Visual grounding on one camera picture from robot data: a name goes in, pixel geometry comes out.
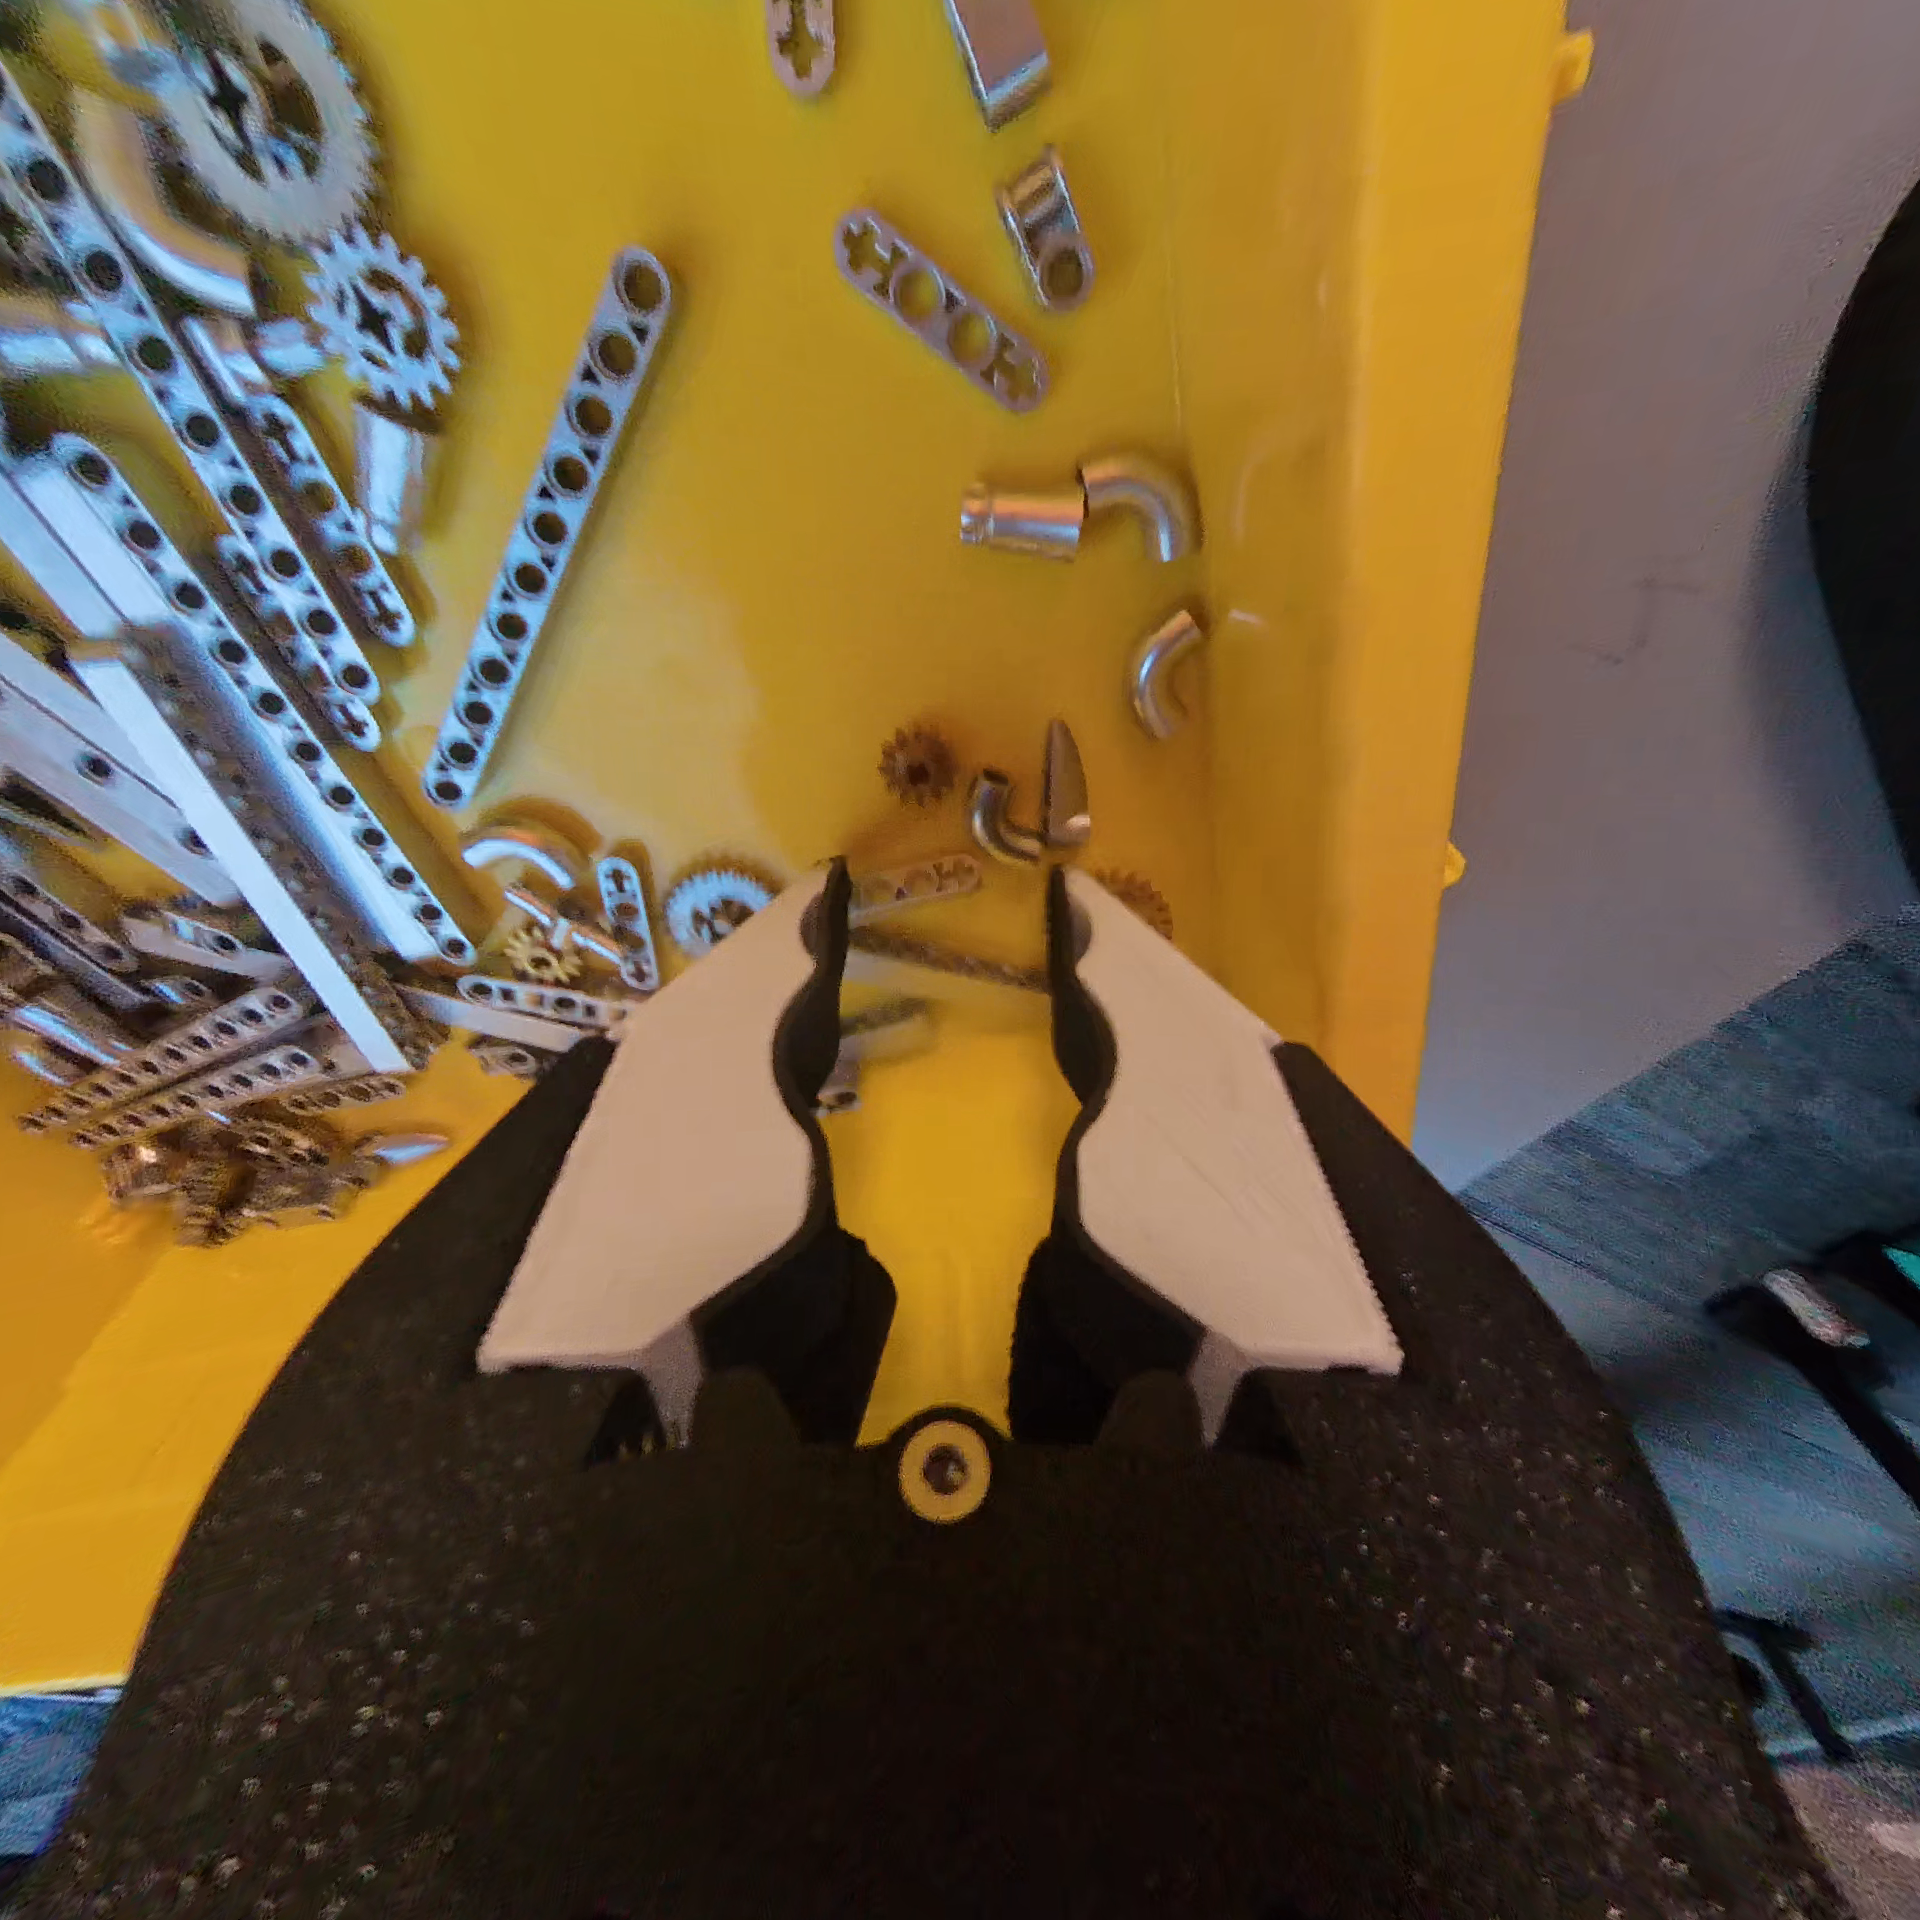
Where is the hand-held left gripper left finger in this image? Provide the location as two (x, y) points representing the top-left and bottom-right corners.
(480, 864), (903, 1442)

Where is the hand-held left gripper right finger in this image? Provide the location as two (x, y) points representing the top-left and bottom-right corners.
(1006, 867), (1407, 1442)

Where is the pile of grey brick parts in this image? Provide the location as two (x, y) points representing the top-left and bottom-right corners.
(0, 0), (1218, 1248)

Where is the yellow plastic bin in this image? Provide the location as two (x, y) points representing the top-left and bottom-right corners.
(0, 0), (1593, 1697)

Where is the dark rounded object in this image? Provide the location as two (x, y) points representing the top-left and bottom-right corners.
(1801, 179), (1920, 901)

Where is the black frame object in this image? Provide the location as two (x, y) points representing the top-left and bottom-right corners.
(1704, 1229), (1920, 1771)

